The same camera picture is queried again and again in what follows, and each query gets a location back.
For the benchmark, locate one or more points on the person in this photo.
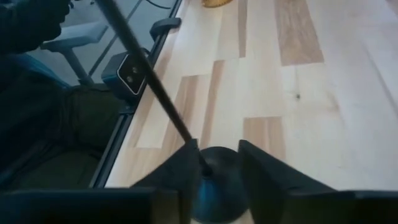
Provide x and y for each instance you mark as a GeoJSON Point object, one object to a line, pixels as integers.
{"type": "Point", "coordinates": [31, 109]}

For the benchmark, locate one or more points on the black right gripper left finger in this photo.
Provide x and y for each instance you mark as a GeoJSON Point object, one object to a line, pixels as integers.
{"type": "Point", "coordinates": [183, 168]}

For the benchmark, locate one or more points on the light grey office chair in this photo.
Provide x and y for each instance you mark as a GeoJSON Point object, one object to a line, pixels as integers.
{"type": "Point", "coordinates": [77, 34]}

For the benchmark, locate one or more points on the black table-level camera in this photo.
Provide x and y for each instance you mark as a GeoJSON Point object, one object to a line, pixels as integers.
{"type": "Point", "coordinates": [124, 77]}

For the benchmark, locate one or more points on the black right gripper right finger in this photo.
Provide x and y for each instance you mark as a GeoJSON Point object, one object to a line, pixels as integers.
{"type": "Point", "coordinates": [267, 180]}

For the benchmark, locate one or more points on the black table edge clamp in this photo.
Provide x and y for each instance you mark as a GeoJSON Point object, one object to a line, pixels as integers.
{"type": "Point", "coordinates": [164, 25]}

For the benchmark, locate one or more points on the amber ribbed glass candle holder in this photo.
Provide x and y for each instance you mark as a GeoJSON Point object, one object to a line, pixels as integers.
{"type": "Point", "coordinates": [217, 2]}

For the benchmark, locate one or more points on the tall black candlestick holder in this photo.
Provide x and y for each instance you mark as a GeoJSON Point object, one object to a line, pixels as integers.
{"type": "Point", "coordinates": [220, 186]}

